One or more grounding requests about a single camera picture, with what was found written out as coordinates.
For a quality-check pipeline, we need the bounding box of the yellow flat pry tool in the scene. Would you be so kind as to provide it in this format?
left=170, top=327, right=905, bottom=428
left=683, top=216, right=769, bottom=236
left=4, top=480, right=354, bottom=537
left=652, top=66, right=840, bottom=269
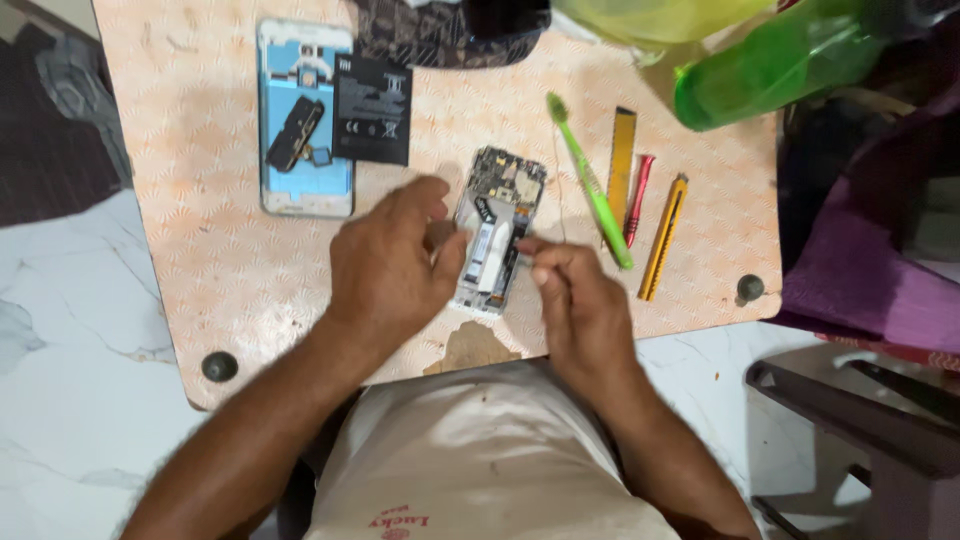
left=606, top=106, right=639, bottom=230

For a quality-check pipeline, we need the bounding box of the person's left hand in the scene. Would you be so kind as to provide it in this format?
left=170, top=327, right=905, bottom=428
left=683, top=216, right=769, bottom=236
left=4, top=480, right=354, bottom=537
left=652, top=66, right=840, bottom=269
left=327, top=175, right=471, bottom=337

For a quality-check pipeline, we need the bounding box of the phone with circuit board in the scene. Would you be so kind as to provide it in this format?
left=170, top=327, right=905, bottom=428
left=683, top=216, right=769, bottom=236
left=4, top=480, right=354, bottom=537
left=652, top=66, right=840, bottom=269
left=450, top=145, right=548, bottom=316

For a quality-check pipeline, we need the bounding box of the yellow-green plastic container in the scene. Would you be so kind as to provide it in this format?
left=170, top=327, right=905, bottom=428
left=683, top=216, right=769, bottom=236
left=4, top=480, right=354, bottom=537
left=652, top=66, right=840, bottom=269
left=551, top=0, right=777, bottom=48

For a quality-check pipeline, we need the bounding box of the green toothbrush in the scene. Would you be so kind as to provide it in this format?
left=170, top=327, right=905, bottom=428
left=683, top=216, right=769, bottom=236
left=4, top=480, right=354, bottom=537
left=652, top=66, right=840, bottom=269
left=545, top=91, right=635, bottom=271

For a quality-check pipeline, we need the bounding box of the dark mat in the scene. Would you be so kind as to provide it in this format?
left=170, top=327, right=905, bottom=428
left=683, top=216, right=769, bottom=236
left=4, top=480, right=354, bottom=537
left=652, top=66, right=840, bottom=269
left=0, top=21, right=135, bottom=229

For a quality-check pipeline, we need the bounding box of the person's right hand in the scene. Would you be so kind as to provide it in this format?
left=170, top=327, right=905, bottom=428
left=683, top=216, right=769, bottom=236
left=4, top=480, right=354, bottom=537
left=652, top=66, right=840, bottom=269
left=515, top=237, right=640, bottom=390

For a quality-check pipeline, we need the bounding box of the green plastic bottle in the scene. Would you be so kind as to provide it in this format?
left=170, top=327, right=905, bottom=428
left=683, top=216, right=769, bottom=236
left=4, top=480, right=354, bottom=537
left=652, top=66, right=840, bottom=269
left=672, top=0, right=901, bottom=133

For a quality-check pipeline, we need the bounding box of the black phone battery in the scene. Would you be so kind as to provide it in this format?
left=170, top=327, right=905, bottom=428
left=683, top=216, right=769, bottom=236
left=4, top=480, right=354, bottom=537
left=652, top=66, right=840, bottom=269
left=331, top=53, right=414, bottom=168

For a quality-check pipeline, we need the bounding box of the dark plastic stool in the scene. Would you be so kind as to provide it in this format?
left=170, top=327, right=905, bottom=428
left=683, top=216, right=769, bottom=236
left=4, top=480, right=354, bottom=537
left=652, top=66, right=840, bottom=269
left=745, top=358, right=960, bottom=540

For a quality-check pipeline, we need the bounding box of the yellow utility knife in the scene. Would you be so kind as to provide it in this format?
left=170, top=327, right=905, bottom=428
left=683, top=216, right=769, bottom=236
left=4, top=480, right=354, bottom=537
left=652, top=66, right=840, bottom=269
left=638, top=173, right=690, bottom=303

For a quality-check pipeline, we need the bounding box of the person's white shirt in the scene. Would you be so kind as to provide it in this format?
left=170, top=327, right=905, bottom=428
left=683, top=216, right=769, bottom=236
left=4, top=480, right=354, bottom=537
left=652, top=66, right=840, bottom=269
left=301, top=360, right=684, bottom=540

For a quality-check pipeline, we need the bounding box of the black phone inner cover plate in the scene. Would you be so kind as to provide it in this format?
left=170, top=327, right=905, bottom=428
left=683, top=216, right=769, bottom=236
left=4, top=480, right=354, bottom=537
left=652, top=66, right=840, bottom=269
left=265, top=95, right=326, bottom=174

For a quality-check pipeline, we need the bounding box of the dark patterned pouch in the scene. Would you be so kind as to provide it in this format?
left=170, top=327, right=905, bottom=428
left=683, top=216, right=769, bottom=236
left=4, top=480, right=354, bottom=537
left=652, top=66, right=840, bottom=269
left=352, top=0, right=553, bottom=70

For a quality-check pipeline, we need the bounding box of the purple cloth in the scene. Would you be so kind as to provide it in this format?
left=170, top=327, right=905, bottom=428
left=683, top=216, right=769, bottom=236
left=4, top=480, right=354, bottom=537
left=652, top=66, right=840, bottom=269
left=772, top=78, right=960, bottom=355

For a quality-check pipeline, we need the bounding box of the blue phone back cover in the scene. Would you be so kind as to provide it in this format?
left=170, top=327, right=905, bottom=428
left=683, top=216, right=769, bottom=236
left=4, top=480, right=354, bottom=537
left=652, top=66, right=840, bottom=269
left=256, top=18, right=356, bottom=219

